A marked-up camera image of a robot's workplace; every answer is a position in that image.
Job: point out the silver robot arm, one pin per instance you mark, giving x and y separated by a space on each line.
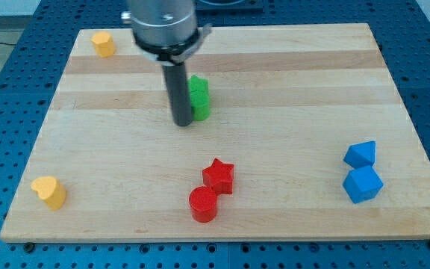
165 31

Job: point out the blue triangle block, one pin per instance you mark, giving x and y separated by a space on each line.
361 154

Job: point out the blue cube block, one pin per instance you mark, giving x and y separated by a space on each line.
362 184

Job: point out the green cylinder block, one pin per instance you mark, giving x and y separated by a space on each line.
200 105

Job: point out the red star block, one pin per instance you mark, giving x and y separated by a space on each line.
219 177

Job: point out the green star block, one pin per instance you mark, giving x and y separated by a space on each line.
197 84

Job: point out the red cylinder block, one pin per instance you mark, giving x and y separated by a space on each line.
203 204

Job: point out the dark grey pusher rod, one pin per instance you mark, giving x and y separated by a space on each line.
175 78

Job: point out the light wooden board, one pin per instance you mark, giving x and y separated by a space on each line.
287 101

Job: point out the yellow hexagon block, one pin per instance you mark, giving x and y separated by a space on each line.
103 44

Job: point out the yellow heart block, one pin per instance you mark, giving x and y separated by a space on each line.
50 190

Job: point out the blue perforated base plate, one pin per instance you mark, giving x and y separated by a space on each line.
30 76

